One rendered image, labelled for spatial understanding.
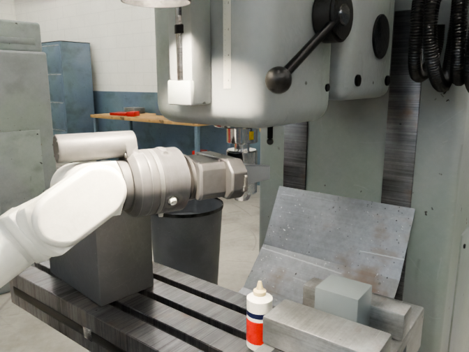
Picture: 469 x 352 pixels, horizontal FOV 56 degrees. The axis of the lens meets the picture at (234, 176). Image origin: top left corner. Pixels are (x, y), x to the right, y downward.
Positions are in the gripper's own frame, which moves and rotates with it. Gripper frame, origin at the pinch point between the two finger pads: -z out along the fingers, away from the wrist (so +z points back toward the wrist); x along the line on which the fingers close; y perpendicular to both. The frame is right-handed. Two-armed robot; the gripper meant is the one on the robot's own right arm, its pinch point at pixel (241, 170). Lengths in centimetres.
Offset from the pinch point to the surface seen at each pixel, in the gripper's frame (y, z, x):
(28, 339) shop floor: 124, 12, 185
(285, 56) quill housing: -16.2, 1.1, -10.9
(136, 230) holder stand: 14.9, 8.4, 23.4
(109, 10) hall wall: -128, -206, 691
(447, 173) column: 3.4, -41.9, -8.0
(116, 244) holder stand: 16.4, 12.8, 22.4
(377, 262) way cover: 22.3, -33.2, -0.6
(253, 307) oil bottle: 20.2, 0.8, -4.8
